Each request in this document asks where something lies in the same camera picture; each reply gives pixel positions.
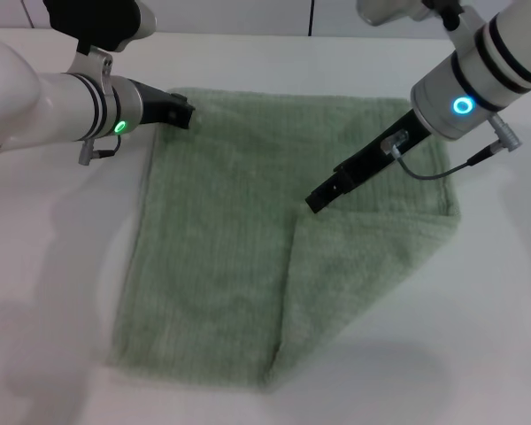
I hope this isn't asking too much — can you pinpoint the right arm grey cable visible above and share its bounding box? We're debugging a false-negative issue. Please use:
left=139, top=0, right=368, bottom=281
left=380, top=112, right=526, bottom=182

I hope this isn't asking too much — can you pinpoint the left camera mount bracket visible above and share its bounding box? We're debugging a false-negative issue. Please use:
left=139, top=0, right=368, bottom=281
left=68, top=46, right=114, bottom=89

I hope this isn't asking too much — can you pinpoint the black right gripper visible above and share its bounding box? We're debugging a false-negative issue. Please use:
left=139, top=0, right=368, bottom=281
left=304, top=109, right=431, bottom=215

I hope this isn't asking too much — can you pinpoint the green terry towel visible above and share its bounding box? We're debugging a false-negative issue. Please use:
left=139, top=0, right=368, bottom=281
left=105, top=87, right=462, bottom=395

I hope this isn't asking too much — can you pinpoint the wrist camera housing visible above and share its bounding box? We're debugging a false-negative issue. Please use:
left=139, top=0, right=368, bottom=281
left=42, top=0, right=158, bottom=54
left=356, top=0, right=464, bottom=28

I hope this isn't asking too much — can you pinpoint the left wrist camera housing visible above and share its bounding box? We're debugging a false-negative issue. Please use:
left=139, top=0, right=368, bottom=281
left=42, top=0, right=158, bottom=54

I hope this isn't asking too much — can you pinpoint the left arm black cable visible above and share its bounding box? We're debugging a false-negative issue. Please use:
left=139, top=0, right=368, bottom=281
left=78, top=132, right=125, bottom=166

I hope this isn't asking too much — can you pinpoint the right wrist camera housing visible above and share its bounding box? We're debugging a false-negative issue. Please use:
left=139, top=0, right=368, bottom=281
left=356, top=0, right=464, bottom=28

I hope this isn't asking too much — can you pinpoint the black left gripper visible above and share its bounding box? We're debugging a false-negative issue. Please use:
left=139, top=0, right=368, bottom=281
left=130, top=78, right=196, bottom=131

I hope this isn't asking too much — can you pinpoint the right camera mount bracket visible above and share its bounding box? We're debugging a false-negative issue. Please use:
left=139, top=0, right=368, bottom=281
left=442, top=11, right=482, bottom=49

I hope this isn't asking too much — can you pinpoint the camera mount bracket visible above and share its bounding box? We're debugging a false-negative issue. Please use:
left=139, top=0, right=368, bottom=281
left=68, top=46, right=114, bottom=89
left=442, top=11, right=482, bottom=49

